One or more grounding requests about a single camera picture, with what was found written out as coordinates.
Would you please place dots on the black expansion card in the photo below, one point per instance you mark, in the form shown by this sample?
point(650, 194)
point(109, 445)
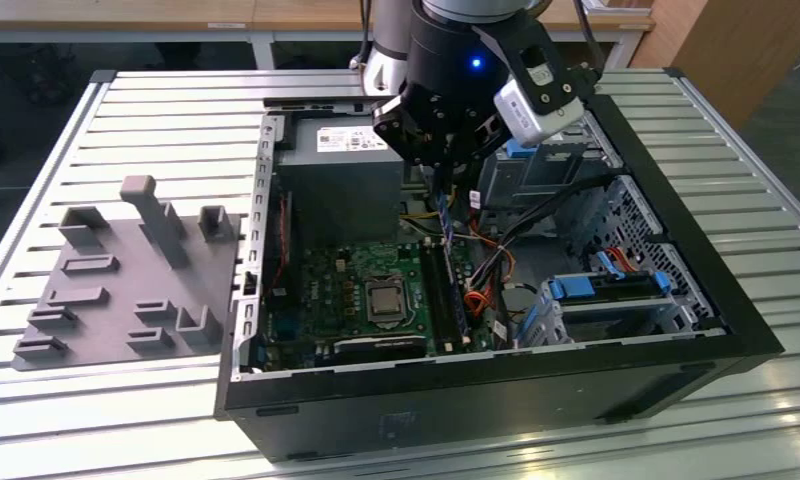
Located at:
point(380, 345)

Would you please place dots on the blue drive bay latch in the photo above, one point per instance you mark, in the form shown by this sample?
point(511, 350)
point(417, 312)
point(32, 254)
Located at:
point(519, 151)

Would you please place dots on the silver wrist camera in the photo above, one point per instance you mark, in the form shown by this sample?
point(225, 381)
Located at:
point(540, 117)

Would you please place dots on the green motherboard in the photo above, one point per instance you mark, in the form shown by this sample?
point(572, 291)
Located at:
point(327, 300)

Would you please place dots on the black PC case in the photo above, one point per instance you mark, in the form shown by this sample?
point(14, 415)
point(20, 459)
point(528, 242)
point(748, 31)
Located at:
point(480, 395)

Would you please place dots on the silver CPU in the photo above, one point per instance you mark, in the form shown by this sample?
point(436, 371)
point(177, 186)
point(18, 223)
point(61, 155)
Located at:
point(387, 303)

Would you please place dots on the black camera bracket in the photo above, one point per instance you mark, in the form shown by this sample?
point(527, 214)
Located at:
point(547, 70)

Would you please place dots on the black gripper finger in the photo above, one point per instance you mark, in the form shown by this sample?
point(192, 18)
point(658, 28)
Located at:
point(400, 125)
point(487, 137)

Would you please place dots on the blue disk carrier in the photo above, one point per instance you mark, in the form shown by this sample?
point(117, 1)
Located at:
point(576, 288)

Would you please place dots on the metal disk bay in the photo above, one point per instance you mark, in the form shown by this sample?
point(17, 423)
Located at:
point(627, 315)

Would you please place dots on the grey power supply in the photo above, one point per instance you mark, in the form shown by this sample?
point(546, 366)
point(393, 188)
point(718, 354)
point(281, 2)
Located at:
point(340, 200)

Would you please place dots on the wooden cabinet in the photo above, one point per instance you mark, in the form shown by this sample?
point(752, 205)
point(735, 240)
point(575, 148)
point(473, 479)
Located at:
point(740, 50)

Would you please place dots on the grey parts rack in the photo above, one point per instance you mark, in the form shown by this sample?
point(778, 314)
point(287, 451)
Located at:
point(127, 290)

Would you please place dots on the wooden desk white frame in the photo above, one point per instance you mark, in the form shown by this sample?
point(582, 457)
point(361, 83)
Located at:
point(140, 15)

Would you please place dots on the metal drive cage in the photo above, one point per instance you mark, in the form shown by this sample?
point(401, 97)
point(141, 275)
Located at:
point(560, 175)

